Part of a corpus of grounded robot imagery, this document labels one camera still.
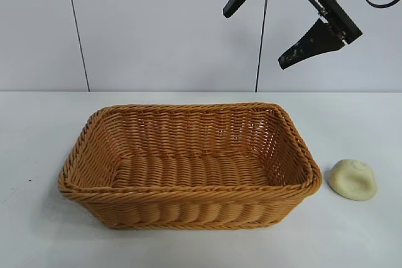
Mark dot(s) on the pale egg yolk pastry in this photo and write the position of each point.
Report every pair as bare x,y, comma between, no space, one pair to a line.
351,183

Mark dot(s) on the woven wicker basket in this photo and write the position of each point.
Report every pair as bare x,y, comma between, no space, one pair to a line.
188,174

